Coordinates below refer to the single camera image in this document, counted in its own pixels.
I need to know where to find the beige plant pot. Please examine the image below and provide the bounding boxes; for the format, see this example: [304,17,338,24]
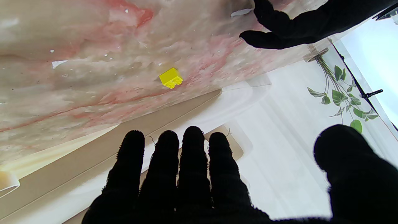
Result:
[303,47,329,63]

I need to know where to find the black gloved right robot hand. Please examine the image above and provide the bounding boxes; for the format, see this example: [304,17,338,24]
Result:
[81,124,398,224]

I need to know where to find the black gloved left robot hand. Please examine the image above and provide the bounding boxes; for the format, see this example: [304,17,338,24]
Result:
[239,0,398,50]

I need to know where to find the black tripod stand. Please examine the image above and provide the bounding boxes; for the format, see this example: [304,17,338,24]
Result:
[330,40,398,132]

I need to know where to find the yellow toy brick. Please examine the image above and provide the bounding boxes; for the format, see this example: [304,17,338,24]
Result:
[159,67,184,89]

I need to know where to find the broad-leaf green houseplant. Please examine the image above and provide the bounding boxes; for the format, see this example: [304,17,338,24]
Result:
[307,53,379,135]

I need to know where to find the white sheer curtain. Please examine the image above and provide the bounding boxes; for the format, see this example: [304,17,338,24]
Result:
[174,59,398,220]

